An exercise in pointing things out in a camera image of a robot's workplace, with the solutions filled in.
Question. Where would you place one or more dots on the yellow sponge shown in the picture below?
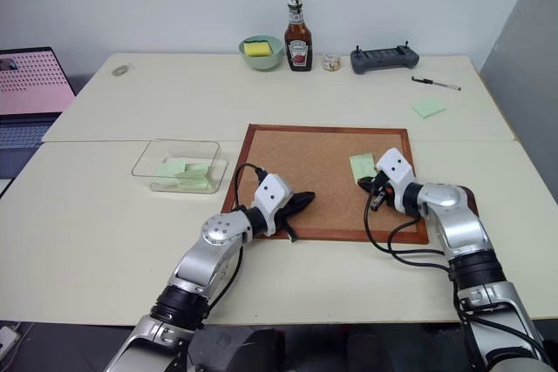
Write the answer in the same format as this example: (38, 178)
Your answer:
(258, 49)

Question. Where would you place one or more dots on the small grey oval object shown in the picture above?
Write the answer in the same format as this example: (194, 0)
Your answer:
(121, 70)

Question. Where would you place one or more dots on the green sticky note pad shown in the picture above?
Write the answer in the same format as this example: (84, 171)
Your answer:
(429, 109)

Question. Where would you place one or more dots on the black and silver pen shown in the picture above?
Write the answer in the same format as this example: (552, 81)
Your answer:
(436, 83)

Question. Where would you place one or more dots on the single green sticky note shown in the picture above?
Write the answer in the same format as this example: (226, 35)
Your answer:
(362, 165)

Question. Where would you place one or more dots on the ketchup bottle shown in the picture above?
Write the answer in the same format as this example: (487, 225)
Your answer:
(298, 45)

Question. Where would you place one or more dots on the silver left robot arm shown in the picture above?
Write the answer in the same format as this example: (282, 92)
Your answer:
(209, 254)

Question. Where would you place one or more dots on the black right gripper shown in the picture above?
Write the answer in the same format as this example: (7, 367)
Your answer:
(383, 195)

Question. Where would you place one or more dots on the light green bowl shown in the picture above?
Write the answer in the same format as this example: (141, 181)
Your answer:
(261, 62)

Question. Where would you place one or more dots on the clear plastic box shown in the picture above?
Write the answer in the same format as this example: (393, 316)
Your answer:
(174, 154)

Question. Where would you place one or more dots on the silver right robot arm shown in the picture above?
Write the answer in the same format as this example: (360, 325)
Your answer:
(462, 232)

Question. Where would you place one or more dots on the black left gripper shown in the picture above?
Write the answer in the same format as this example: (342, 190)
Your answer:
(288, 211)

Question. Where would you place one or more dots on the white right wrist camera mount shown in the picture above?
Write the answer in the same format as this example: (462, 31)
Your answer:
(394, 167)

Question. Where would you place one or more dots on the grey partition panel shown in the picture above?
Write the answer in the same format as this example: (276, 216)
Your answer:
(527, 62)

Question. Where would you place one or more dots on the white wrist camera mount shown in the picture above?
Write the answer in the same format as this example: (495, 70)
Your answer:
(394, 167)
(272, 193)

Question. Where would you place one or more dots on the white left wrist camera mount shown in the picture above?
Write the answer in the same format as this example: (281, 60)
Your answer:
(272, 193)

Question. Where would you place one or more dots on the grey remote controller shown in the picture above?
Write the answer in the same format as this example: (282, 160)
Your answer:
(383, 59)

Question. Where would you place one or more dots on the white power strip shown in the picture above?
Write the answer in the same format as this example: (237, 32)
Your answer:
(6, 339)

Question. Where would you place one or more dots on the small glass jar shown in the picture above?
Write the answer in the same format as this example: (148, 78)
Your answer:
(331, 62)

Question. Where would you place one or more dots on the wood-framed cork board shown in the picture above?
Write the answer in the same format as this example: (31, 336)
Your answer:
(322, 180)

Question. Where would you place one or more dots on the open laptop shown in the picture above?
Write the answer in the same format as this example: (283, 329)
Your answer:
(30, 84)

